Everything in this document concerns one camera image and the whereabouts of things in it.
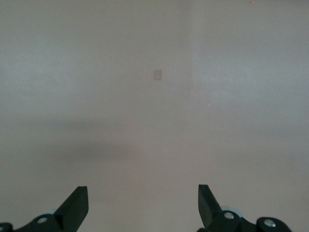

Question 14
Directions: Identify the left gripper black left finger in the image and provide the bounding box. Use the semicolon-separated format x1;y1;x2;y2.
0;186;89;232

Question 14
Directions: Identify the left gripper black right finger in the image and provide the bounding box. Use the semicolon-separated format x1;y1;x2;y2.
197;184;293;232

